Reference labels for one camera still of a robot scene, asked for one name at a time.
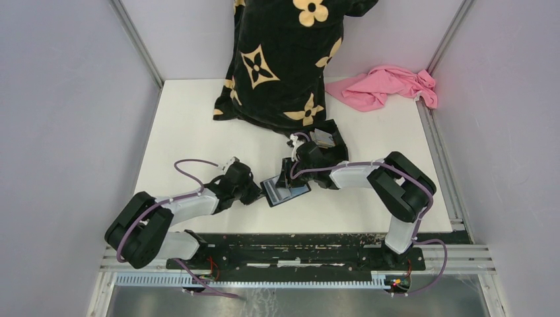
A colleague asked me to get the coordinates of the pink cloth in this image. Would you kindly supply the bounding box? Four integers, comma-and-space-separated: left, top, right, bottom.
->
325, 65, 438, 112

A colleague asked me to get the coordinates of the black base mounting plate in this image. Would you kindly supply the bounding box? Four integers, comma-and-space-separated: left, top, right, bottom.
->
184, 233, 426, 282

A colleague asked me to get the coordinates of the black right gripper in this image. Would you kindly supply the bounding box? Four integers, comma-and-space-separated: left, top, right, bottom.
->
276, 157, 316, 188

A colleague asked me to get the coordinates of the black plastic bin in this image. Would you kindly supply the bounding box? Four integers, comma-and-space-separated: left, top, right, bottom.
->
305, 120, 349, 163

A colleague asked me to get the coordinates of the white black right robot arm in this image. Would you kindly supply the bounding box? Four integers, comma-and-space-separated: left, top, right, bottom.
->
276, 141, 437, 269

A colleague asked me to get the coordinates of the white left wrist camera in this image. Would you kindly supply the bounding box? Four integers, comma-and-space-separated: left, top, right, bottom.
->
218, 157, 240, 174

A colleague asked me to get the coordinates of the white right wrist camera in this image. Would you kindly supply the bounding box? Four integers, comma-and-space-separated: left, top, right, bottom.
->
289, 132, 310, 162

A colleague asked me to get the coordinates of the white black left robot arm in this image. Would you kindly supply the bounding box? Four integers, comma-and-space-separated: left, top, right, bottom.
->
104, 157, 264, 269

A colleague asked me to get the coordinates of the stack of cards in bin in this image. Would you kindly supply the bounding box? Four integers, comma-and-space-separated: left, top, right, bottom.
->
309, 129, 336, 149

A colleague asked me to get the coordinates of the white slotted cable duct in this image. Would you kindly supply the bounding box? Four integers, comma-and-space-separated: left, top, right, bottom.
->
115, 272, 390, 291

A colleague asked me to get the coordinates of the black leather card holder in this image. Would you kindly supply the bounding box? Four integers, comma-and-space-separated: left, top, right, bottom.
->
260, 175, 312, 207

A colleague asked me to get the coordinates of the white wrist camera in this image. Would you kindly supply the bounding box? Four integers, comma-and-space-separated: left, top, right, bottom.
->
218, 157, 240, 174
289, 132, 310, 162

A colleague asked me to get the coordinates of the black floral blanket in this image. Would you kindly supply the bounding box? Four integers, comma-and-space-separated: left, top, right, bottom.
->
213, 0, 375, 135

